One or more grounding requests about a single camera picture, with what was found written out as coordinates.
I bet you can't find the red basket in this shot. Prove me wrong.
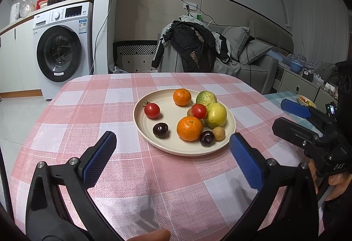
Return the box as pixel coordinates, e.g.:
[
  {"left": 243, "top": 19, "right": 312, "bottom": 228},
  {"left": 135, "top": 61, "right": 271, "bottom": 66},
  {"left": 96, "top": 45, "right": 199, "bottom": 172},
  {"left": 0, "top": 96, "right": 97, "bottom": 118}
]
[{"left": 36, "top": 0, "right": 52, "bottom": 11}]

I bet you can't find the small dish of fruit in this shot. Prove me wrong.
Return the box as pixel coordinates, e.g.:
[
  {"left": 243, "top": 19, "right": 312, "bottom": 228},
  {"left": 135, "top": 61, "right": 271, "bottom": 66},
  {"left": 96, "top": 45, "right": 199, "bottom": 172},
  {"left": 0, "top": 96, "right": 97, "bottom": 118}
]
[{"left": 296, "top": 94, "right": 317, "bottom": 109}]

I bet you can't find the green speckled passion fruit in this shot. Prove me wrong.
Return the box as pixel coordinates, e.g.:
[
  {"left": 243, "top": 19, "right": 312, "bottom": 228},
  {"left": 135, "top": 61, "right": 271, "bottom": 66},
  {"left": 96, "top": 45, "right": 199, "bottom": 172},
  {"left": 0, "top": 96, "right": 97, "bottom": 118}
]
[{"left": 196, "top": 91, "right": 217, "bottom": 106}]

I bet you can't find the small orange tangerine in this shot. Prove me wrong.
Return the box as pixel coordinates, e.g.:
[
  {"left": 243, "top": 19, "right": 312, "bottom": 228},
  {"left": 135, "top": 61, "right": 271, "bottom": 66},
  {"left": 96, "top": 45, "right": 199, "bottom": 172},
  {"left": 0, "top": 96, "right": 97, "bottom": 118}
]
[{"left": 173, "top": 89, "right": 192, "bottom": 107}]

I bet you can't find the blue bowl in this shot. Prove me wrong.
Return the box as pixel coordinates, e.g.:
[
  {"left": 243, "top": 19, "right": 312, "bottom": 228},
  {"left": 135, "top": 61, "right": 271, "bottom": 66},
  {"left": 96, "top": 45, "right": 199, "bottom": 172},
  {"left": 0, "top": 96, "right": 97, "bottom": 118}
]
[{"left": 290, "top": 61, "right": 304, "bottom": 74}]

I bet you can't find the grey sofa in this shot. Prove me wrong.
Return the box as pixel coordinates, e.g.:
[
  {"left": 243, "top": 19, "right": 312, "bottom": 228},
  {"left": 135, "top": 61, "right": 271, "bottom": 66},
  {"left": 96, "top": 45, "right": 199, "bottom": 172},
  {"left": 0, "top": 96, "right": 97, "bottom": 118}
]
[{"left": 214, "top": 18, "right": 293, "bottom": 95}]

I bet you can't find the white kitchen cabinet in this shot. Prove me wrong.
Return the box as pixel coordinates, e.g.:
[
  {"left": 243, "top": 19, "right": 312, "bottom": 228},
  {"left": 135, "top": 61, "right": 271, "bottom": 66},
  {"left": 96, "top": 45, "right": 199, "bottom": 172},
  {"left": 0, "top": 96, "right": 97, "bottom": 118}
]
[{"left": 0, "top": 14, "right": 42, "bottom": 94}]

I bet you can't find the person's left hand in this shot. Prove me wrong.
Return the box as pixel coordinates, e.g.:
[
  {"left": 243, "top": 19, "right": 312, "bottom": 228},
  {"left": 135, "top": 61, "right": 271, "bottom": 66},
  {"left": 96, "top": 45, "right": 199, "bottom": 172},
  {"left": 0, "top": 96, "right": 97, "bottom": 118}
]
[{"left": 129, "top": 228, "right": 171, "bottom": 241}]

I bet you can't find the teal checked tablecloth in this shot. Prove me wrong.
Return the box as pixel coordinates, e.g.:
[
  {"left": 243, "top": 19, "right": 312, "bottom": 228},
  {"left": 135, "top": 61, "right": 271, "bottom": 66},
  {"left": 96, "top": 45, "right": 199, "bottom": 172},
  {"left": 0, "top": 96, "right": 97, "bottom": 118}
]
[{"left": 262, "top": 91, "right": 317, "bottom": 116}]

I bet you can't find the white washing machine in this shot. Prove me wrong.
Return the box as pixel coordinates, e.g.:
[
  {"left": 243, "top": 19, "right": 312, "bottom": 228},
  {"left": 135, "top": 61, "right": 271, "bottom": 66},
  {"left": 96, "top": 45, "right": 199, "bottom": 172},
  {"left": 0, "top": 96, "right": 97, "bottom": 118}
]
[{"left": 32, "top": 2, "right": 95, "bottom": 100}]

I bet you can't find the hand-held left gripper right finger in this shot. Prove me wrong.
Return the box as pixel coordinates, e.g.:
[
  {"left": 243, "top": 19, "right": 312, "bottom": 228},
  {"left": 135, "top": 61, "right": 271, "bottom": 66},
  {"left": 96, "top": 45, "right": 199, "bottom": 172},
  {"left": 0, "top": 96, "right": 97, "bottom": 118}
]
[{"left": 220, "top": 132, "right": 323, "bottom": 241}]

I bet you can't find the person's right hand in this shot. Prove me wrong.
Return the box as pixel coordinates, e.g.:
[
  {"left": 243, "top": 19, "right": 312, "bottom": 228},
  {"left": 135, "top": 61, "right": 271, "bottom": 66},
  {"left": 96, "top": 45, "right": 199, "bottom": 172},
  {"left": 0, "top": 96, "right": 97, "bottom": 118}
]
[{"left": 308, "top": 160, "right": 352, "bottom": 203}]

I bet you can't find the black jacket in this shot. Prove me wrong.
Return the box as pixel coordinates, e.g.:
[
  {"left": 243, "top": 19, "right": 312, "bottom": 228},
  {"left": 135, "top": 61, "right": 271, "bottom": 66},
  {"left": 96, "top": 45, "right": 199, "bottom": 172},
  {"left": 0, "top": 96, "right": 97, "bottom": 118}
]
[{"left": 152, "top": 21, "right": 217, "bottom": 72}]

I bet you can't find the large grey pillow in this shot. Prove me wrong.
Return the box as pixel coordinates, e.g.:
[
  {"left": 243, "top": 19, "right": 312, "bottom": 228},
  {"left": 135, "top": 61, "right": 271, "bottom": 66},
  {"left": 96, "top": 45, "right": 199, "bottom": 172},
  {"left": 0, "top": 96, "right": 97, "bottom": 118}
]
[{"left": 217, "top": 25, "right": 251, "bottom": 61}]

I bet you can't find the black white patterned basket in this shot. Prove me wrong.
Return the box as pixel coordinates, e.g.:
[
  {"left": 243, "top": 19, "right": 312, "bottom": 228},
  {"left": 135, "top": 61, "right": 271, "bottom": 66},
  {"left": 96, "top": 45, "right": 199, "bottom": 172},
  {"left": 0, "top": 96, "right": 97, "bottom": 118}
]
[{"left": 113, "top": 40, "right": 159, "bottom": 74}]

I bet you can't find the red tomato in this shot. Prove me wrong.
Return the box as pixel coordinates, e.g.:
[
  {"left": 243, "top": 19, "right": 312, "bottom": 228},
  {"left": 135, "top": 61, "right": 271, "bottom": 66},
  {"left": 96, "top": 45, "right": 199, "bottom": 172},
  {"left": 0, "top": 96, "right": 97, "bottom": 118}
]
[
  {"left": 191, "top": 103, "right": 208, "bottom": 120},
  {"left": 143, "top": 101, "right": 161, "bottom": 119}
]

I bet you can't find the cream round plate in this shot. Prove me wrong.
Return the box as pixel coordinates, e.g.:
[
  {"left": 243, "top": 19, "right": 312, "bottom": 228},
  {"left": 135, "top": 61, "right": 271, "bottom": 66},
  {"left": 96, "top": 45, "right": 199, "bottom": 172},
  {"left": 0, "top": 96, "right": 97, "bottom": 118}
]
[{"left": 133, "top": 89, "right": 236, "bottom": 156}]

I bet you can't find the large orange tangerine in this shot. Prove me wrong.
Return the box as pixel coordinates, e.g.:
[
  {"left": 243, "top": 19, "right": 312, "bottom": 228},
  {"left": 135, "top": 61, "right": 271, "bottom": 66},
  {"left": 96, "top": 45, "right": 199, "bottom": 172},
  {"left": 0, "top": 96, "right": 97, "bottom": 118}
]
[{"left": 176, "top": 116, "right": 203, "bottom": 141}]

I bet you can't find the white curtain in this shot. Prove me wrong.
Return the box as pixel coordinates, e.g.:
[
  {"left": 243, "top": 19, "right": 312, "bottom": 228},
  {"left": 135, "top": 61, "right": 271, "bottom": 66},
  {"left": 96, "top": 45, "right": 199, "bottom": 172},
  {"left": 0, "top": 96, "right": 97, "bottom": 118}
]
[{"left": 294, "top": 0, "right": 343, "bottom": 67}]

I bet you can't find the thin cable beside washing machine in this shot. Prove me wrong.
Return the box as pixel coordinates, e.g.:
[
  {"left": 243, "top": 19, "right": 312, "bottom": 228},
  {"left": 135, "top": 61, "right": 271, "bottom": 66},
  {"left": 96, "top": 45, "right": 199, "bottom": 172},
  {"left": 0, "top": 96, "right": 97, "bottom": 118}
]
[{"left": 92, "top": 0, "right": 111, "bottom": 74}]

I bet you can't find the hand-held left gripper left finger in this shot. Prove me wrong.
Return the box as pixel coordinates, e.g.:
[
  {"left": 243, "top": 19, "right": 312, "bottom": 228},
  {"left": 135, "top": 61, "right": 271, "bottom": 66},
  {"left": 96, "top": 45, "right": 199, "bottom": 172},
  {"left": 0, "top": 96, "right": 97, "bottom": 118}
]
[{"left": 25, "top": 131, "right": 130, "bottom": 241}]

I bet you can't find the pink checked tablecloth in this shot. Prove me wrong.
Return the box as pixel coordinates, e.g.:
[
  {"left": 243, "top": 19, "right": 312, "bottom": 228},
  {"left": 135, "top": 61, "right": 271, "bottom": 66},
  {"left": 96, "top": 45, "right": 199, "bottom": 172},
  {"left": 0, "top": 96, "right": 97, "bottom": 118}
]
[{"left": 12, "top": 72, "right": 325, "bottom": 241}]

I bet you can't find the low grey cabinet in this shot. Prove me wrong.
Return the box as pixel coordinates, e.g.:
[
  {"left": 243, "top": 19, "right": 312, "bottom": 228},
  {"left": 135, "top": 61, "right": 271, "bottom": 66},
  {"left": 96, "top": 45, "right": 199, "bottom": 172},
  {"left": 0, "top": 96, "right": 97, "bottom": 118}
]
[{"left": 276, "top": 65, "right": 337, "bottom": 104}]

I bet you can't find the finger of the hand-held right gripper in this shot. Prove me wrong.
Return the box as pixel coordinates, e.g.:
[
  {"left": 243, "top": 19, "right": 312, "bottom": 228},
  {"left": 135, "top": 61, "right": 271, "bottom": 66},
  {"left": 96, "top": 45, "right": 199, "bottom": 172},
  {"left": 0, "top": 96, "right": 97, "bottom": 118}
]
[
  {"left": 272, "top": 117, "right": 340, "bottom": 160},
  {"left": 280, "top": 98, "right": 337, "bottom": 133}
]

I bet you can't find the small grey pillow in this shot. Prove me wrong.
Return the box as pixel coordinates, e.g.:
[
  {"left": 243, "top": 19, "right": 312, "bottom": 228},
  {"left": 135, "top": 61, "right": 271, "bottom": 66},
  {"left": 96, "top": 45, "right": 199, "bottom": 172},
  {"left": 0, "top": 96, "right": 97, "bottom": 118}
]
[{"left": 238, "top": 39, "right": 273, "bottom": 66}]

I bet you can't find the yellow passion fruit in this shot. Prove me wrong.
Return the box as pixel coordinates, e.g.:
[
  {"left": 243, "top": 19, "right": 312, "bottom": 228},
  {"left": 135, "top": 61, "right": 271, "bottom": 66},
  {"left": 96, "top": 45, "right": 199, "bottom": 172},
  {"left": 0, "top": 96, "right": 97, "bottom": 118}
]
[{"left": 203, "top": 103, "right": 227, "bottom": 129}]

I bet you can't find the white kettle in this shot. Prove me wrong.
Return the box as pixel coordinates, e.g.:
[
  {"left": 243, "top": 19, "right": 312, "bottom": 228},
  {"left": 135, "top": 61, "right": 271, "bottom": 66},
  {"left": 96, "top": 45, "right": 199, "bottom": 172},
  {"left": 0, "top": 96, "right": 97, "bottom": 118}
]
[{"left": 9, "top": 3, "right": 21, "bottom": 23}]

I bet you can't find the dark red cherry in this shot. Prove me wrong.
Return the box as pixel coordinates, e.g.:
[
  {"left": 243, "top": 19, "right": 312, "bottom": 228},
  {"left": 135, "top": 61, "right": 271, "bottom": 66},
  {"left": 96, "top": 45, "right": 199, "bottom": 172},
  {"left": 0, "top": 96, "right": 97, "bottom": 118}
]
[
  {"left": 153, "top": 123, "right": 169, "bottom": 138},
  {"left": 200, "top": 130, "right": 215, "bottom": 147}
]

